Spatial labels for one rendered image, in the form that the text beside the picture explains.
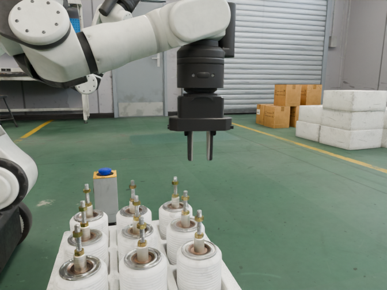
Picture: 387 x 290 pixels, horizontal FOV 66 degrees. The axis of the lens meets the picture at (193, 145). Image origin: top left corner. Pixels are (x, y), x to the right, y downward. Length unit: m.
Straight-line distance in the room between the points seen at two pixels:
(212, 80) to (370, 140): 2.80
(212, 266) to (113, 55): 0.44
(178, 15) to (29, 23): 0.21
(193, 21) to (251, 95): 5.78
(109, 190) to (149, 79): 4.81
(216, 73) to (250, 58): 5.75
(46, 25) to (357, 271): 1.09
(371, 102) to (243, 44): 3.54
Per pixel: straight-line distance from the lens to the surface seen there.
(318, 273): 1.11
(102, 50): 0.49
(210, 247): 0.67
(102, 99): 5.66
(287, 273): 1.08
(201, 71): 0.53
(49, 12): 0.49
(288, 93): 4.32
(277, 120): 4.27
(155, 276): 0.62
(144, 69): 5.69
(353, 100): 3.03
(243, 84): 6.19
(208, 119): 0.55
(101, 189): 0.97
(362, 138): 3.17
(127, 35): 0.50
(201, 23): 0.52
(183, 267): 0.64
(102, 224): 0.83
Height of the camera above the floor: 0.59
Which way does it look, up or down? 12 degrees down
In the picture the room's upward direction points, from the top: straight up
